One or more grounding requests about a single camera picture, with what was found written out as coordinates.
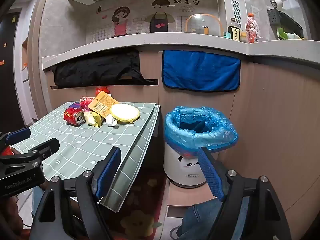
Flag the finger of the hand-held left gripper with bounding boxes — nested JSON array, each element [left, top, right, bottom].
[[0, 138, 60, 179], [0, 127, 32, 146]]

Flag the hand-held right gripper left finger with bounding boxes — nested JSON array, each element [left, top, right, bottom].
[[29, 146, 123, 240]]

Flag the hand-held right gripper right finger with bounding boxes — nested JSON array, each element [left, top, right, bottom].
[[197, 147, 293, 240]]

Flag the white panda trash bin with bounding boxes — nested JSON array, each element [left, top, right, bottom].
[[163, 140, 225, 188]]

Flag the crushed red drink can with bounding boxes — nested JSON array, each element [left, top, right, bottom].
[[64, 107, 86, 126]]

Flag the white tissue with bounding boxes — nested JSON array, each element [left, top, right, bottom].
[[105, 114, 118, 127]]

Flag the yellow wrapper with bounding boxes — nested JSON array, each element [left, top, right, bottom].
[[84, 111, 107, 128]]

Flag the round yellow lid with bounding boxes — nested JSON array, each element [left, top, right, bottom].
[[110, 104, 140, 123]]

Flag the red gold snack packet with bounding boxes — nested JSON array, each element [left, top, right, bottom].
[[80, 96, 97, 108]]

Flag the orange paper packet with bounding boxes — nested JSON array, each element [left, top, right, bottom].
[[88, 91, 120, 114]]

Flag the red box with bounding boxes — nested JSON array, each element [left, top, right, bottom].
[[0, 145, 14, 157]]

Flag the wooden board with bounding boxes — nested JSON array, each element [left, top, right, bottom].
[[167, 180, 218, 207]]

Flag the green checkered tablecloth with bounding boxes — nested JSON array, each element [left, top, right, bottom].
[[11, 102, 160, 212]]

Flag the dark flower floor mat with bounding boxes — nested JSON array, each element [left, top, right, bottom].
[[100, 170, 168, 240]]

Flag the person's blue jeans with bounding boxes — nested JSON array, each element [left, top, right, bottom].
[[181, 196, 250, 240]]

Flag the black refrigerator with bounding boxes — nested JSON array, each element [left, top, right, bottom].
[[0, 11, 25, 133]]

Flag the red plastic bag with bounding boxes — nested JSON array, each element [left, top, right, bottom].
[[95, 86, 111, 97]]

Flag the black cloth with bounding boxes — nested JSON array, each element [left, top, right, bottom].
[[52, 49, 159, 89]]

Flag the blue towel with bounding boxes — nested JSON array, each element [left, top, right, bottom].
[[162, 50, 241, 92]]

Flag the grey kitchen counter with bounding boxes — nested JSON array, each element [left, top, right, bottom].
[[41, 34, 320, 72]]

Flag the dark sauce bottle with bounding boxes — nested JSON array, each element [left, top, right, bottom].
[[227, 17, 241, 41]]

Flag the red bottle in plastic bag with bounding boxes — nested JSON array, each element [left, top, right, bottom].
[[244, 12, 263, 44]]

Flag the glass pot lid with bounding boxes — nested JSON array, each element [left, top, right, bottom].
[[185, 14, 224, 37]]

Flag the green vegetables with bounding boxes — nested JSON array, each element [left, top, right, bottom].
[[277, 27, 300, 40]]

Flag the black dish rack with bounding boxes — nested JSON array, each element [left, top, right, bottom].
[[277, 11, 304, 40]]

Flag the grey utensil holder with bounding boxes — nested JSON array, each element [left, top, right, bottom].
[[267, 0, 281, 25]]

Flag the cartoon wall sticker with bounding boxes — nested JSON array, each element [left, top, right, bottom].
[[86, 0, 218, 43]]

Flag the white wall heater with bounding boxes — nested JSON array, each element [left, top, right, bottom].
[[222, 0, 247, 30]]

